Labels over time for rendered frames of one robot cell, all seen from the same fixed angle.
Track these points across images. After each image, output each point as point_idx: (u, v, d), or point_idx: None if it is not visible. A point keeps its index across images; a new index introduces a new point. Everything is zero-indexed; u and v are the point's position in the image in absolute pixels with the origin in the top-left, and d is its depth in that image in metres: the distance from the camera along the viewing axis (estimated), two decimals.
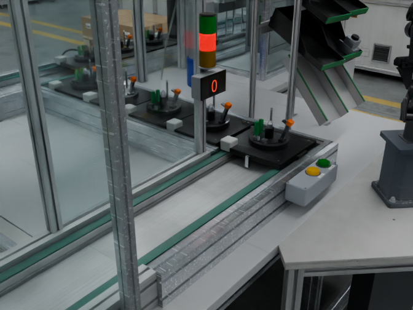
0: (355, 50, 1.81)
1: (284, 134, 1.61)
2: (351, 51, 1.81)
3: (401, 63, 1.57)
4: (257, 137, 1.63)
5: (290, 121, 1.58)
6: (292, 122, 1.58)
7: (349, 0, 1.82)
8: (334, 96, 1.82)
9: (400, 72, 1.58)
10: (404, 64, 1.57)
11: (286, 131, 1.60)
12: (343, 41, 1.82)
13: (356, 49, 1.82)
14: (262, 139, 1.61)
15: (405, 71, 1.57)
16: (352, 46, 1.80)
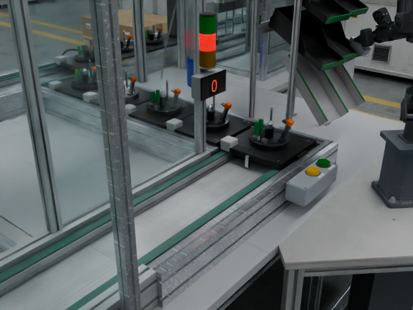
0: (367, 50, 1.78)
1: (284, 134, 1.61)
2: (362, 50, 1.77)
3: (373, 42, 1.72)
4: (257, 137, 1.63)
5: (290, 121, 1.58)
6: (292, 122, 1.58)
7: (349, 0, 1.82)
8: (334, 96, 1.82)
9: None
10: None
11: (286, 131, 1.60)
12: None
13: (367, 49, 1.78)
14: (262, 139, 1.61)
15: None
16: None
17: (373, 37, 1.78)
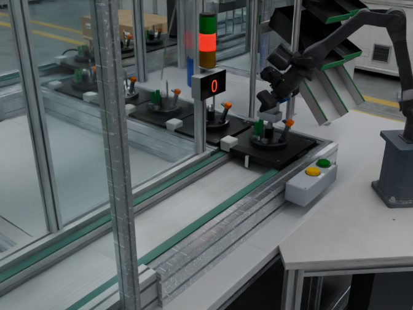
0: (278, 114, 1.60)
1: (284, 134, 1.61)
2: (273, 115, 1.60)
3: (277, 101, 1.55)
4: (257, 137, 1.63)
5: (290, 121, 1.58)
6: (292, 122, 1.58)
7: (349, 0, 1.82)
8: (334, 96, 1.82)
9: None
10: (275, 100, 1.56)
11: (286, 131, 1.60)
12: None
13: (278, 112, 1.61)
14: (262, 139, 1.61)
15: None
16: (271, 111, 1.59)
17: (278, 99, 1.62)
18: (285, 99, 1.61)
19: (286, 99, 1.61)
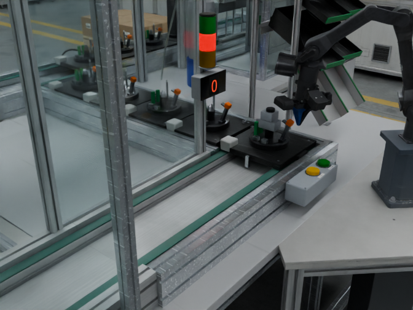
0: (276, 122, 1.62)
1: (284, 134, 1.61)
2: (272, 124, 1.61)
3: None
4: (257, 137, 1.63)
5: (290, 121, 1.58)
6: (292, 122, 1.58)
7: (349, 0, 1.82)
8: (334, 96, 1.82)
9: None
10: None
11: (286, 131, 1.60)
12: (260, 118, 1.64)
13: (277, 121, 1.62)
14: (262, 139, 1.61)
15: None
16: (270, 119, 1.61)
17: None
18: None
19: None
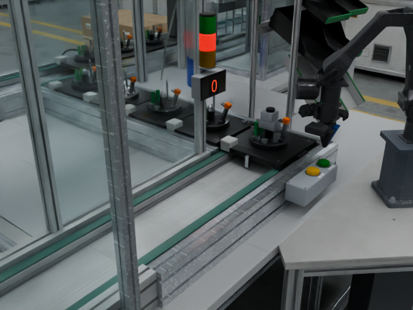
0: (276, 122, 1.62)
1: (283, 133, 1.61)
2: (272, 124, 1.61)
3: (332, 124, 1.46)
4: (257, 137, 1.63)
5: (286, 119, 1.59)
6: (289, 119, 1.59)
7: (349, 0, 1.82)
8: None
9: (332, 134, 1.47)
10: (329, 125, 1.47)
11: (284, 130, 1.61)
12: (260, 118, 1.64)
13: (277, 121, 1.62)
14: (262, 139, 1.61)
15: None
16: (270, 119, 1.61)
17: None
18: (335, 127, 1.48)
19: (337, 127, 1.49)
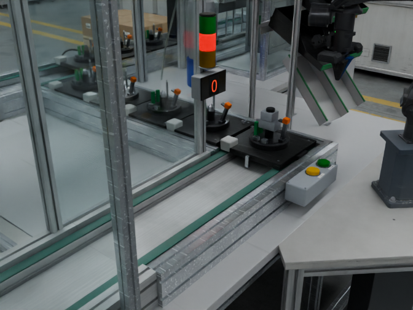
0: (276, 122, 1.62)
1: (283, 133, 1.61)
2: (272, 124, 1.61)
3: (346, 54, 1.43)
4: (257, 137, 1.63)
5: (286, 119, 1.59)
6: (289, 119, 1.59)
7: None
8: (334, 96, 1.82)
9: (345, 64, 1.44)
10: (343, 55, 1.44)
11: (284, 130, 1.61)
12: (260, 118, 1.64)
13: (277, 121, 1.62)
14: (262, 139, 1.61)
15: None
16: (270, 119, 1.61)
17: None
18: (349, 58, 1.45)
19: (350, 58, 1.45)
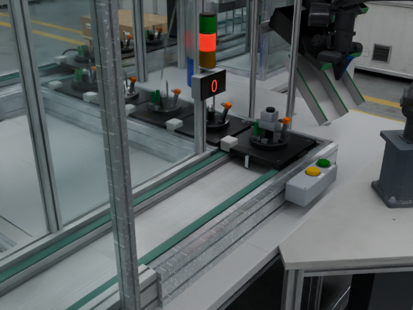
0: (276, 122, 1.62)
1: (283, 133, 1.61)
2: (272, 124, 1.61)
3: (346, 54, 1.43)
4: (257, 137, 1.63)
5: (286, 119, 1.59)
6: (289, 119, 1.59)
7: None
8: (334, 96, 1.82)
9: (345, 64, 1.44)
10: (343, 55, 1.44)
11: (284, 130, 1.61)
12: (260, 118, 1.64)
13: (277, 121, 1.62)
14: (262, 139, 1.61)
15: None
16: (270, 119, 1.61)
17: None
18: (349, 58, 1.45)
19: (350, 58, 1.45)
